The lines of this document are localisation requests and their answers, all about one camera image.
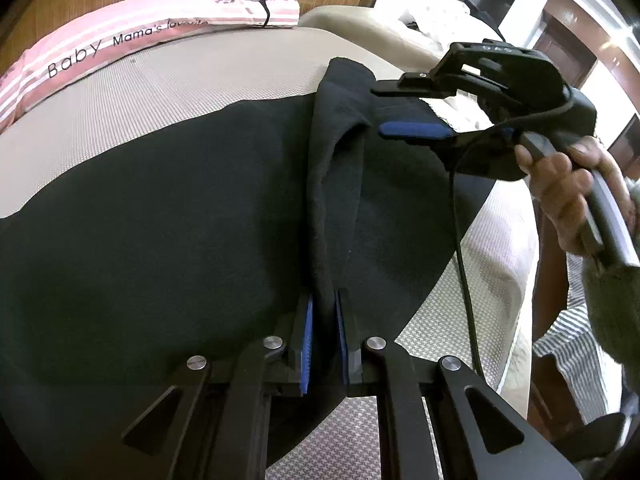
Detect beige textured mattress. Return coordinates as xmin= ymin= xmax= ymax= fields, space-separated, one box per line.
xmin=1 ymin=28 xmax=538 ymax=479

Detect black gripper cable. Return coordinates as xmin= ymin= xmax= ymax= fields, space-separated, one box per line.
xmin=449 ymin=171 xmax=490 ymax=380

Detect black denim pants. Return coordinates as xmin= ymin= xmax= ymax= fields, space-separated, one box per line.
xmin=1 ymin=58 xmax=494 ymax=479

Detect pink striped baby pillow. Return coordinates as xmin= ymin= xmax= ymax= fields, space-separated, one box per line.
xmin=1 ymin=0 xmax=300 ymax=129

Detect person's right hand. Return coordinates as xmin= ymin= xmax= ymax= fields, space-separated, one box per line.
xmin=514 ymin=136 xmax=637 ymax=256

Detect beige cushion at bedside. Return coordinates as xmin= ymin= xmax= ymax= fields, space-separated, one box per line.
xmin=298 ymin=4 xmax=482 ymax=74

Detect striped grey white cloth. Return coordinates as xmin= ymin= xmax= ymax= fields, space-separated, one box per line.
xmin=533 ymin=255 xmax=623 ymax=424

